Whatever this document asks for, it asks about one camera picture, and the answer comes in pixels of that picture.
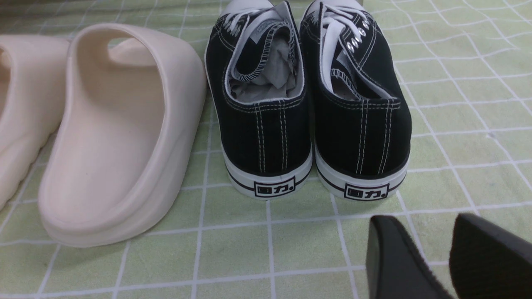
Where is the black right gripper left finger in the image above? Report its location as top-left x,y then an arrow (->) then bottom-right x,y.
365,215 -> 452,299

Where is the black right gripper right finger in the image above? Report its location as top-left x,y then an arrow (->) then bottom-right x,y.
449,213 -> 532,299

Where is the black right sneaker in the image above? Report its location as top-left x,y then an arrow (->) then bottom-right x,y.
300,0 -> 412,202

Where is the black sneaker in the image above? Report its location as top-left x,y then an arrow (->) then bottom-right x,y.
300,0 -> 412,202
204,0 -> 313,200

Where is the green checkered tablecloth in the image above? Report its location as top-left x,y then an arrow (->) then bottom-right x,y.
0,0 -> 532,299

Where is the black left sneaker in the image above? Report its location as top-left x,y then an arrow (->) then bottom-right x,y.
204,0 -> 313,200

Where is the cream right slipper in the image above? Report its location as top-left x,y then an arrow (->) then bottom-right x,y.
38,23 -> 207,248

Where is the cream slipper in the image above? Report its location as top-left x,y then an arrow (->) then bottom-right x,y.
38,23 -> 207,248
0,34 -> 70,207

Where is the cream left slipper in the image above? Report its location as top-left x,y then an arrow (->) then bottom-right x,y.
0,34 -> 70,207

